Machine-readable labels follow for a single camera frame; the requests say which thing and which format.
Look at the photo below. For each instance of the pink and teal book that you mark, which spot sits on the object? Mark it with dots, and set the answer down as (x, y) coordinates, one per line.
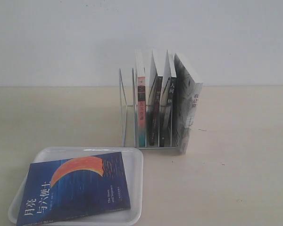
(141, 97)

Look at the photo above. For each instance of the dark blue moon book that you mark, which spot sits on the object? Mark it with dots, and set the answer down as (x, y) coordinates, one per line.
(65, 189)

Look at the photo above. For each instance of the white wire book rack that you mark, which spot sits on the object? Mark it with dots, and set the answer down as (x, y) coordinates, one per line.
(129, 118)

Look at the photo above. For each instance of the white square plastic tray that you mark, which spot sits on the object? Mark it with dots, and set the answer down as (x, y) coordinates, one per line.
(133, 164)

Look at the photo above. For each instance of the dark red spine book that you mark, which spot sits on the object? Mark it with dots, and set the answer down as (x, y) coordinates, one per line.
(155, 84)

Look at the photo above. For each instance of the white grey illustrated book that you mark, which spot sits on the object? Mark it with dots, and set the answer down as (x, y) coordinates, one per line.
(187, 93)

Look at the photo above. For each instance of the black spine book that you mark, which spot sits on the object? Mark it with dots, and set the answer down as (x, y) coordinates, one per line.
(168, 89)

